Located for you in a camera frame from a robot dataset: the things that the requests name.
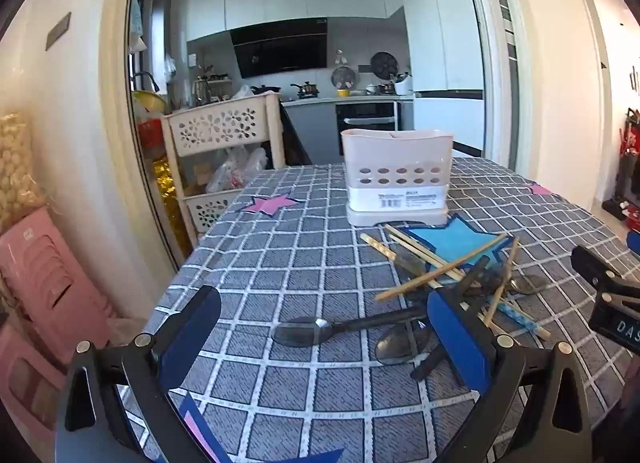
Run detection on black handled utensil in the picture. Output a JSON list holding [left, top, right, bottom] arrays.
[[409, 342, 452, 382]]

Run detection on pink plastic utensil holder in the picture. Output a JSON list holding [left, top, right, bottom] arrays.
[[340, 128, 455, 227]]

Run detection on steel spoon with dark handle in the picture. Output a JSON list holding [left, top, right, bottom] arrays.
[[271, 307, 428, 347], [374, 324, 434, 365]]

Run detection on black built-in oven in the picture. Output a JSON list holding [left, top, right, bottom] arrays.
[[334, 100, 401, 162]]

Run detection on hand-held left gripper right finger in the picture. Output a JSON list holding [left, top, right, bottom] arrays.
[[426, 287, 594, 463]]

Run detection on patterned wooden chopstick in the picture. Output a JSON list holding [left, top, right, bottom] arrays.
[[360, 232, 552, 342]]

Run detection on clear plastic bags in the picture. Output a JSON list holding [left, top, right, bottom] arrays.
[[205, 146, 269, 194]]

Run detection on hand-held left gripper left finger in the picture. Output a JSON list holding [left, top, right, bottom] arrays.
[[55, 284, 223, 463]]

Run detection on white refrigerator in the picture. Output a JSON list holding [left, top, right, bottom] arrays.
[[399, 0, 487, 155]]

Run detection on blue star paper cutout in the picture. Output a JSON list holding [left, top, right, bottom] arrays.
[[402, 213, 517, 285]]

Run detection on red upright vacuum cleaner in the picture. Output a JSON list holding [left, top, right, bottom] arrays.
[[602, 108, 640, 232]]

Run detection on gold foil package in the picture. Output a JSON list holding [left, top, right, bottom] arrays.
[[152, 157, 189, 245]]

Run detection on round dark hanging pan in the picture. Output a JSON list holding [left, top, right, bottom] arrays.
[[369, 51, 399, 79]]

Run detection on dark steel utensil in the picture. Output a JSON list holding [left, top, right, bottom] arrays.
[[391, 244, 437, 280]]

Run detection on bag of white balls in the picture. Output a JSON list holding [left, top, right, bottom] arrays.
[[0, 112, 48, 234]]

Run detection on kitchen faucet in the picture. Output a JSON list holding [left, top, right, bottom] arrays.
[[132, 70, 161, 94]]

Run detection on grey wall switch plate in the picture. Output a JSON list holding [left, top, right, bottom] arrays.
[[45, 12, 72, 52]]

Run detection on grey checked tablecloth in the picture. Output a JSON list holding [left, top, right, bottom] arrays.
[[120, 157, 640, 463]]

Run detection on yellow basin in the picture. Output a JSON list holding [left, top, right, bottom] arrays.
[[132, 90, 166, 114]]

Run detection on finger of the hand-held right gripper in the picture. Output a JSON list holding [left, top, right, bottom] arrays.
[[571, 244, 640, 295]]

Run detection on black range hood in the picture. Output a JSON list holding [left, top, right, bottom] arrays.
[[229, 18, 329, 79]]

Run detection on round steel hanging pan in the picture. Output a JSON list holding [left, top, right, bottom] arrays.
[[330, 66, 357, 89]]

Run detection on cream plastic storage rack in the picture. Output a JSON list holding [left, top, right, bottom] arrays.
[[161, 93, 287, 250]]

